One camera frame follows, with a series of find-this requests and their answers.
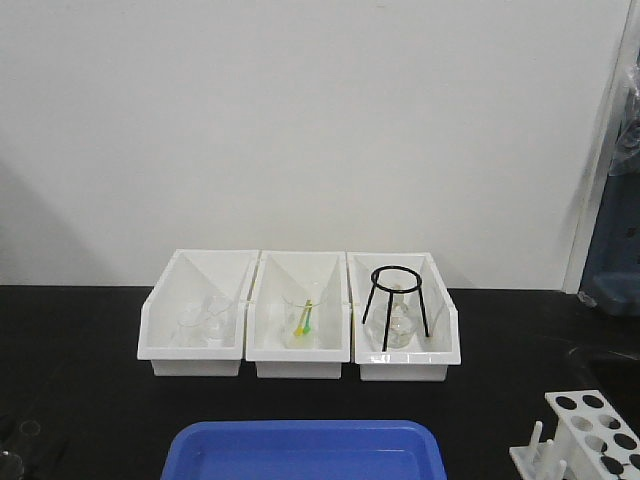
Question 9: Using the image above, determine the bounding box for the blue-grey pegboard drying rack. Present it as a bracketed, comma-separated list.
[579, 170, 639, 317]

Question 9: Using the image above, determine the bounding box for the white test tube rack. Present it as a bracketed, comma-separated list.
[509, 390, 639, 479]

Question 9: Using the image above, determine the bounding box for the middle white storage bin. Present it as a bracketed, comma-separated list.
[245, 251, 351, 379]

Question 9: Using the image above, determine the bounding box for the white storage bin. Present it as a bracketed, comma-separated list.
[347, 252, 461, 381]
[137, 249, 260, 377]
[245, 251, 351, 379]

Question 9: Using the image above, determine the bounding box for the glass flask under tripod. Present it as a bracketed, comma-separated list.
[364, 294, 417, 351]

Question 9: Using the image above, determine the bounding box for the right white storage bin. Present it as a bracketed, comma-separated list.
[347, 252, 461, 381]

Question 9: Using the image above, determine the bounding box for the glassware in left bin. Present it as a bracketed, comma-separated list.
[174, 295, 233, 348]

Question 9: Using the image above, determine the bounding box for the left white storage bin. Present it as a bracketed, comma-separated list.
[137, 249, 260, 377]

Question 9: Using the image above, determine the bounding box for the blue plastic tray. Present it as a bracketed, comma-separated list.
[161, 420, 447, 479]

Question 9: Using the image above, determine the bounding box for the black lab sink basin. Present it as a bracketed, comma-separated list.
[566, 347, 639, 402]

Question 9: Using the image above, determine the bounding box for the plastic bag of pegs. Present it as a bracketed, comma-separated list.
[608, 63, 639, 176]

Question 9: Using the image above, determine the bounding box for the glass beaker on counter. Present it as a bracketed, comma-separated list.
[0, 450, 25, 480]

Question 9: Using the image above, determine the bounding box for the black wire tripod stand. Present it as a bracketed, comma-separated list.
[361, 265, 431, 352]

